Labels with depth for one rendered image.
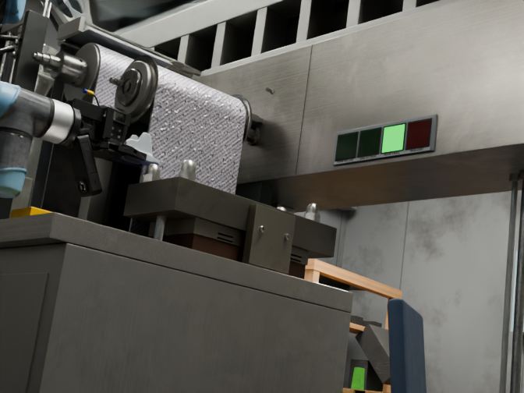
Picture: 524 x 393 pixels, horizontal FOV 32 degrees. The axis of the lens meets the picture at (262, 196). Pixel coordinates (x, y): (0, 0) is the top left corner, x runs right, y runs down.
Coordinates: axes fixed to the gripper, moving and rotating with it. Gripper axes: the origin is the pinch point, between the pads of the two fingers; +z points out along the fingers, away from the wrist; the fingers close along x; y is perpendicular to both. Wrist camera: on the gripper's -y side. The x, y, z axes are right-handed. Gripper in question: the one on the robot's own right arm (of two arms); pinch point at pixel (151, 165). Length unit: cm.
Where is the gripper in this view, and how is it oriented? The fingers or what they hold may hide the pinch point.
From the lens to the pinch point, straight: 179.6
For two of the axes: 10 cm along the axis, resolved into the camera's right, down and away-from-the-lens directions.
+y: 1.3, -9.7, 2.2
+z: 7.3, 2.5, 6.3
